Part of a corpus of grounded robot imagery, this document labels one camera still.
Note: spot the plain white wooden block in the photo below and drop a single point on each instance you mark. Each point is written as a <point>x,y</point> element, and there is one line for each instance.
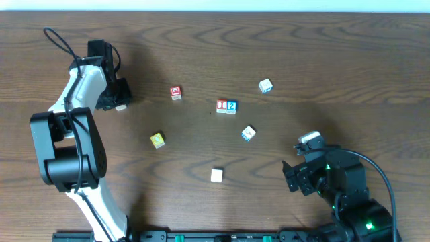
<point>216,175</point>

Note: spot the white block blue side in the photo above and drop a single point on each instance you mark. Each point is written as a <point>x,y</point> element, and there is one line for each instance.
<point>265,85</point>

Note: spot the white block blue drawing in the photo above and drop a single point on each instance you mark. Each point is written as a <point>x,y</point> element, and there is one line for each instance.
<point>248,133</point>

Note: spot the yellow letter O block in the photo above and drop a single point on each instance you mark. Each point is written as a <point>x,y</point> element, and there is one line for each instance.
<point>157,140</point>

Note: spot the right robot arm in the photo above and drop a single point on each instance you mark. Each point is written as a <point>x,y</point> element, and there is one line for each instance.
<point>337,175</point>

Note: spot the red letter E block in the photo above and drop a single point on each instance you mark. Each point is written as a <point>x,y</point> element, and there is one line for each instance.
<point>175,93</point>

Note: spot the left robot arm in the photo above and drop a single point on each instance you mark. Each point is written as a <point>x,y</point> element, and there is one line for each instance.
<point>69,150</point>

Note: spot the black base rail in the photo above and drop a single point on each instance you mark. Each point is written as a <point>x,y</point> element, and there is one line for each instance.
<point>164,236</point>

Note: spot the blue number 2 block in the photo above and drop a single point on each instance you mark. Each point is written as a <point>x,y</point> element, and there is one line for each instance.
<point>231,107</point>

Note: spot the red letter A block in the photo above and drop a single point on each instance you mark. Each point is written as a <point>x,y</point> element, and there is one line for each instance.
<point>121,107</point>

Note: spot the red letter I block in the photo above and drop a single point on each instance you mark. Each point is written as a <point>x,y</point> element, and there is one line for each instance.
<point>221,106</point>

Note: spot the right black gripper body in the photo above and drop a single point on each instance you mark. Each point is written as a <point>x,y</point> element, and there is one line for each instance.
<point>299,175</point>

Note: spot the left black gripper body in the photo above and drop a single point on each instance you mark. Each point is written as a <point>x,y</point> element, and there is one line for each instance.
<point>116,97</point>

